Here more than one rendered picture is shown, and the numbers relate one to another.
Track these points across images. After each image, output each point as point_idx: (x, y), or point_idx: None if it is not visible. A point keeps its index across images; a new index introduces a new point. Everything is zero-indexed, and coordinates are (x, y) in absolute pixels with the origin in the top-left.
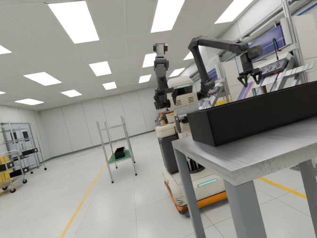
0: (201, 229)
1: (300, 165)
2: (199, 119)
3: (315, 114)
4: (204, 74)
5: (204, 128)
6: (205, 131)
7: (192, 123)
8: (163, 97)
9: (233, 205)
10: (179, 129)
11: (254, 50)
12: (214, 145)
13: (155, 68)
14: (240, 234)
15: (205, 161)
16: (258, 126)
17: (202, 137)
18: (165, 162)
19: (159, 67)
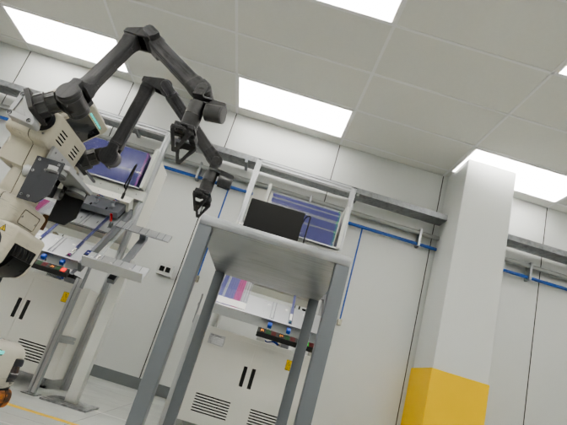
0: (164, 364)
1: (194, 338)
2: (283, 215)
3: None
4: (126, 137)
5: (288, 226)
6: (288, 229)
7: (261, 213)
8: (82, 110)
9: (338, 281)
10: (43, 194)
11: (229, 179)
12: None
13: (203, 95)
14: (333, 302)
15: (316, 250)
16: None
17: (273, 233)
18: None
19: (224, 110)
